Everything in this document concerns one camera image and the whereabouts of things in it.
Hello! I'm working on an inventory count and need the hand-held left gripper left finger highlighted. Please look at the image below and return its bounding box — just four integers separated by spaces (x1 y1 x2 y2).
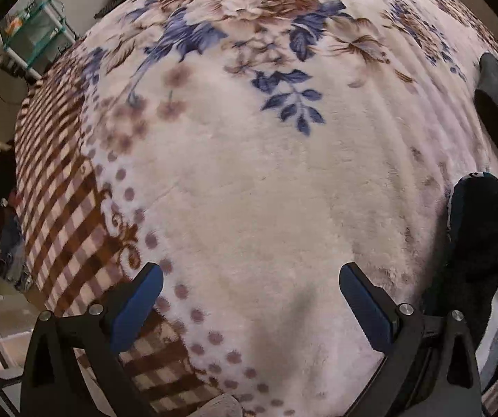
20 263 165 417

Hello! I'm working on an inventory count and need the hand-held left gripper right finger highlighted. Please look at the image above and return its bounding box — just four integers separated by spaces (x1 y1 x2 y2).
339 263 483 417

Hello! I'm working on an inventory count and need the navy white striped garment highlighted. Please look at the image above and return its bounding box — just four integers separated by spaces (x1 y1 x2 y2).
423 171 498 404

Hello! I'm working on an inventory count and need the dark clothes pile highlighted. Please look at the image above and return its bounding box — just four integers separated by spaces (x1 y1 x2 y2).
0 139 33 293

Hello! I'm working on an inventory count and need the white knitted cloth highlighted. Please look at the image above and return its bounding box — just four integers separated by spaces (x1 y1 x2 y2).
194 394 243 417

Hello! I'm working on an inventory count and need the floral plush blanket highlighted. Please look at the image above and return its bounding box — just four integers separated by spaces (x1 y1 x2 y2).
12 0 498 417

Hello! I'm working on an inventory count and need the teal shelf rack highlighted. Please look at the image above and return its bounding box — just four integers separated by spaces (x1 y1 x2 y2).
0 0 78 81

